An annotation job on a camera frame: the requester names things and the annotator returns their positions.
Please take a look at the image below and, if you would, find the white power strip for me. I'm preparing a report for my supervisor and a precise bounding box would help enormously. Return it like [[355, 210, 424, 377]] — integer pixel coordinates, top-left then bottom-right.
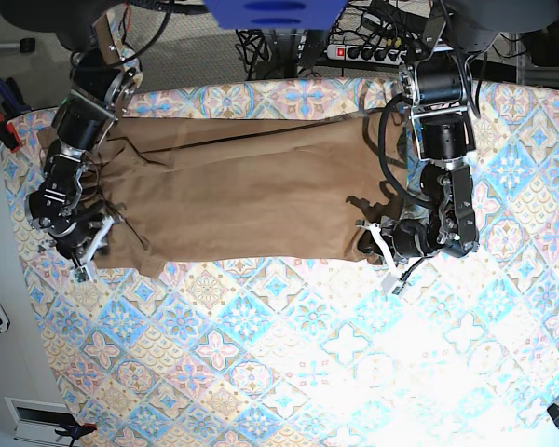
[[325, 44, 406, 66]]

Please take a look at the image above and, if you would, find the brown t-shirt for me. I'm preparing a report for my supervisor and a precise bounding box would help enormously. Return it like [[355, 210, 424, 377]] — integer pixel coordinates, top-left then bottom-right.
[[93, 114, 402, 278]]

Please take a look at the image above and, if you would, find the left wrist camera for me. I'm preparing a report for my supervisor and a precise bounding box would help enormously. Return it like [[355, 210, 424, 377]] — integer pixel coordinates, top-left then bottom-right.
[[381, 273, 407, 296]]

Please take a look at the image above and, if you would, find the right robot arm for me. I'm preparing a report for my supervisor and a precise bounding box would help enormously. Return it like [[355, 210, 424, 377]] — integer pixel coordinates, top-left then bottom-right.
[[25, 1, 143, 283]]

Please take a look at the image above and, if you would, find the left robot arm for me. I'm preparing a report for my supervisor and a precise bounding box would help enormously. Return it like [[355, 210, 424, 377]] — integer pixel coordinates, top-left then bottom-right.
[[357, 1, 480, 295]]

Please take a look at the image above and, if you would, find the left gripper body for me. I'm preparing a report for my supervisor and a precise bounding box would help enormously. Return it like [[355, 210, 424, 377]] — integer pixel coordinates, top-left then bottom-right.
[[356, 218, 431, 284]]

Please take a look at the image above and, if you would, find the black corner clamp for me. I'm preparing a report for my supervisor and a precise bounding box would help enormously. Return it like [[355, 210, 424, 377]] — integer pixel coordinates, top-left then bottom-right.
[[547, 403, 559, 430]]

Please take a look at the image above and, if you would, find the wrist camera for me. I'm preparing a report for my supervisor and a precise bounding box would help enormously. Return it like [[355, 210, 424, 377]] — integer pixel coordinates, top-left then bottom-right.
[[71, 265, 91, 284], [381, 273, 407, 296]]

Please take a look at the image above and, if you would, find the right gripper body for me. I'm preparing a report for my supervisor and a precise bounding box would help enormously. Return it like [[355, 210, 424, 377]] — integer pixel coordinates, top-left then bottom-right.
[[36, 211, 116, 279]]

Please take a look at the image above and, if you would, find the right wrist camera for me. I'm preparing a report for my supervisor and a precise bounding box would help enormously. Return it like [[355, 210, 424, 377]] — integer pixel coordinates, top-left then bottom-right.
[[71, 265, 91, 284]]

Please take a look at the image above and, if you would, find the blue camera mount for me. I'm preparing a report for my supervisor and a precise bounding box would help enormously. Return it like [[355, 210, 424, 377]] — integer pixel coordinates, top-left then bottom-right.
[[204, 0, 347, 30]]

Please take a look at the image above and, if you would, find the white framed device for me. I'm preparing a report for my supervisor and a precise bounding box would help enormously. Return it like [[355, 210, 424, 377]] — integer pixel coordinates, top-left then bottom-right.
[[5, 397, 75, 446]]

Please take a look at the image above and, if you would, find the red black clamp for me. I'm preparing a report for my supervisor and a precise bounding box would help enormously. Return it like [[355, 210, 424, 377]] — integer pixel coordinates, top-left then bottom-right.
[[0, 113, 22, 153]]

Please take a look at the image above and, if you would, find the patterned tablecloth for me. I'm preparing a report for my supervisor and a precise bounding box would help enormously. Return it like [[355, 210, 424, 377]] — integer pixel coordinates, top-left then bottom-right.
[[2, 83, 559, 446]]

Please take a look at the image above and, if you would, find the orange black clamp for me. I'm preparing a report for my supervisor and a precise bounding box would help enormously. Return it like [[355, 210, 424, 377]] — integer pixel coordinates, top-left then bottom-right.
[[54, 414, 97, 445]]

